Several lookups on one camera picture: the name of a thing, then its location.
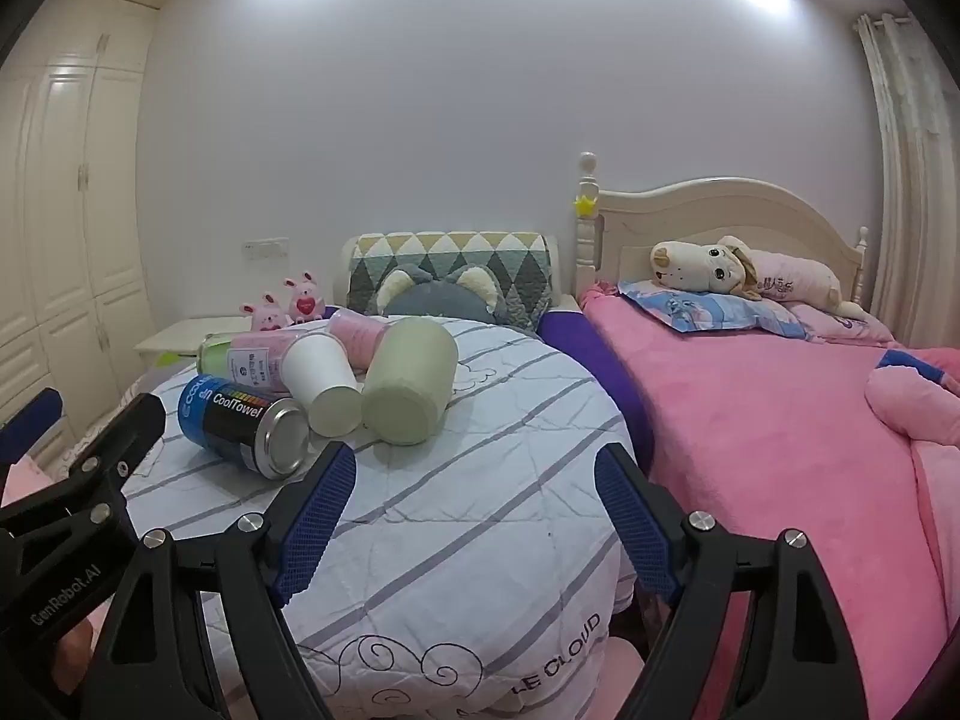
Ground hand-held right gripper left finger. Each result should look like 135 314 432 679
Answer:
94 440 358 720

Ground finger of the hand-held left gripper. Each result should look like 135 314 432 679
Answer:
0 388 65 470
0 392 168 587

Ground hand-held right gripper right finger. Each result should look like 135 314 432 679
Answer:
594 443 872 720

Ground white paper cup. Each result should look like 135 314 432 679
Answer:
280 333 364 437

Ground pale green cup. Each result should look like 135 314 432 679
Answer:
361 316 460 448

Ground pink cup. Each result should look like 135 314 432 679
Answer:
328 309 395 373

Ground blue and black can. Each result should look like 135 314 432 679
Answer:
177 373 313 478

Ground white nightstand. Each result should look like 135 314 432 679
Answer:
133 314 260 377

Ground white striped quilt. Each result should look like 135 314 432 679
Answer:
118 306 655 720

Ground pink fleece blanket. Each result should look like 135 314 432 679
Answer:
580 281 960 720

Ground pink and green canister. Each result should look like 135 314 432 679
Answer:
198 331 301 395

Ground purple bed sheet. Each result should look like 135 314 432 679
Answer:
535 306 655 482

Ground pink bunny plush toy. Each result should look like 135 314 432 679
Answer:
239 292 293 333
283 270 326 326

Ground blue cartoon printed pillow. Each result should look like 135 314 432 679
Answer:
616 278 816 341

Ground cream wardrobe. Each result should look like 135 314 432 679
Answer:
0 0 164 470

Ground grey cat plush pillow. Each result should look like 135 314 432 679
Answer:
365 264 542 335

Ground long dog plush pillow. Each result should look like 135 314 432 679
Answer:
649 234 869 320

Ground pink pillow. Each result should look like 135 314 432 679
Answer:
784 298 897 347

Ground triangle patterned headboard cover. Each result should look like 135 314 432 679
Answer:
348 232 560 331

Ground cream wooden bed headboard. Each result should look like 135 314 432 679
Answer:
573 151 872 310

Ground cream curtain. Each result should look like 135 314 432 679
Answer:
853 10 960 355

